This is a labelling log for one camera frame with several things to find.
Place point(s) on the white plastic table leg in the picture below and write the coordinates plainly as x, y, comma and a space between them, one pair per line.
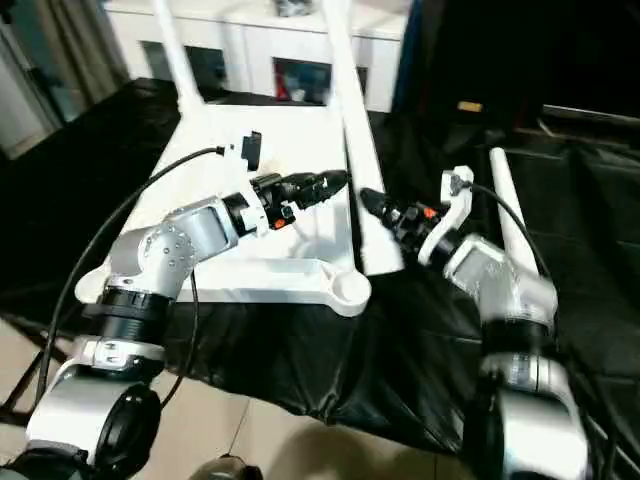
357, 125
175, 50
507, 200

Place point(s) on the white plastic table top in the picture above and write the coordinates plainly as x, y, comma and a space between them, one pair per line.
210, 130

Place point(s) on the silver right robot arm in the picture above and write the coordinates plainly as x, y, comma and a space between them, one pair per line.
500, 280

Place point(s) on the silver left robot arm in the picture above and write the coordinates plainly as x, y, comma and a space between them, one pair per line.
165, 245

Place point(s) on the small tan label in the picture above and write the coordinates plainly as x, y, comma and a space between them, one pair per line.
470, 106

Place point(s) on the black work mat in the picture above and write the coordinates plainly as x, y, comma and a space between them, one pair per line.
375, 360

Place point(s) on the white cabinet with glass doors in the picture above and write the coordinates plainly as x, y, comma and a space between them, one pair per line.
240, 35

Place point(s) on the dark metallic object on cabinet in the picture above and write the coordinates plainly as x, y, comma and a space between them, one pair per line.
294, 6

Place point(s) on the black flat panel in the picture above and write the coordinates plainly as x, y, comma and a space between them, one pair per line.
590, 112

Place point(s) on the grey brown curtain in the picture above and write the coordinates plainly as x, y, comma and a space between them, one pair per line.
80, 50

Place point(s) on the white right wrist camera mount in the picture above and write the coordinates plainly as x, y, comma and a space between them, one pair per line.
457, 200

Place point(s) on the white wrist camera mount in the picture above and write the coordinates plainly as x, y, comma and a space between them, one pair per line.
457, 200
247, 155

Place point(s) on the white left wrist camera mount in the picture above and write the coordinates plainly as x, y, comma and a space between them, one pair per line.
247, 155

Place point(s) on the black metal table frame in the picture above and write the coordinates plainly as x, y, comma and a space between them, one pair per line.
25, 380

